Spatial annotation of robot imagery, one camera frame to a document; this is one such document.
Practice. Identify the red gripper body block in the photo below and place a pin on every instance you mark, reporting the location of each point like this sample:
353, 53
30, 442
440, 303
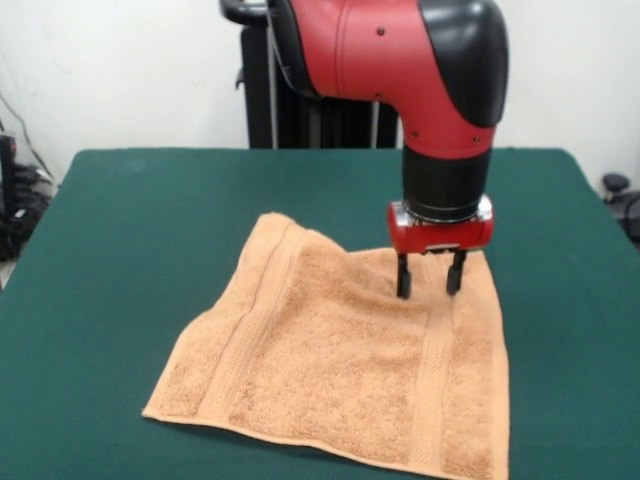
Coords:
440, 237

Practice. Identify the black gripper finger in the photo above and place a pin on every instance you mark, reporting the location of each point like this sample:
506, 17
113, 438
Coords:
404, 280
455, 277

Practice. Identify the tan terry towel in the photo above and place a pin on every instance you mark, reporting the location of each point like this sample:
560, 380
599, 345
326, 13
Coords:
325, 360

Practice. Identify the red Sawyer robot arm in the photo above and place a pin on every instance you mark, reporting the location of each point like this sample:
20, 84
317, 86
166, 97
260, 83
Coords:
400, 50

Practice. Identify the dark grey chair base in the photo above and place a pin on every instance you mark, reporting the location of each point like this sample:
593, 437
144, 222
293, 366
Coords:
617, 184

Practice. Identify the dark green table cloth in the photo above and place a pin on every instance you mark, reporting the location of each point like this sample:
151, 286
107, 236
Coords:
100, 250

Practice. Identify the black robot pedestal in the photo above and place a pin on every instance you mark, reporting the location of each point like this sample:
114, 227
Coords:
300, 120

